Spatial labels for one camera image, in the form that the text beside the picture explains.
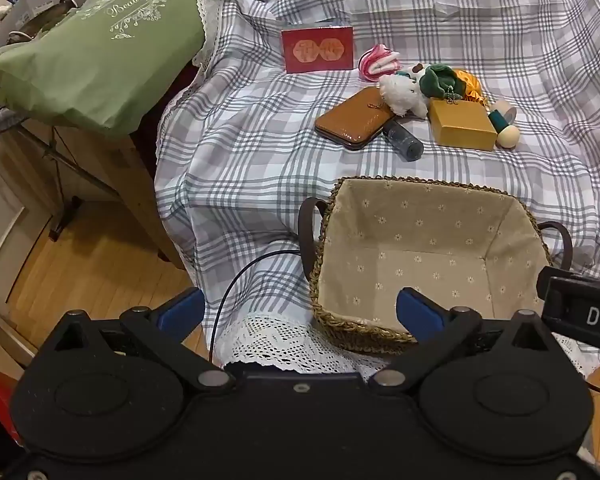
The grey cardboard box with clutter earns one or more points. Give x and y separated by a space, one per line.
35 7

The pink striped scrunchie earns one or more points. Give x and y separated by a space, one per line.
375 62

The red card with gold print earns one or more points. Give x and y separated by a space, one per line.
317 50

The brown textured glasses case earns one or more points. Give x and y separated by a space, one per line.
352 120

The white plush dog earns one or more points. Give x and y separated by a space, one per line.
400 92

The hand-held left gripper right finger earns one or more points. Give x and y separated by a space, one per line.
420 312

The dark transparent small bottle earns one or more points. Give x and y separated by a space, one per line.
405 142

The black metal stand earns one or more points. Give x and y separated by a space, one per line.
62 215

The gold cardboard box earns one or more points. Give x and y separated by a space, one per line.
460 125

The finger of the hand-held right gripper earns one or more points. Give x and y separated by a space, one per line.
580 305

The green fabric bag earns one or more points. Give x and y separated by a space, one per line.
90 60

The wicker basket with cloth lining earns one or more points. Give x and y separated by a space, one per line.
430 240

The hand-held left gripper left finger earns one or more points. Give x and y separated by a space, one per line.
182 307

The white cabinet door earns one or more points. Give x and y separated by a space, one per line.
10 240

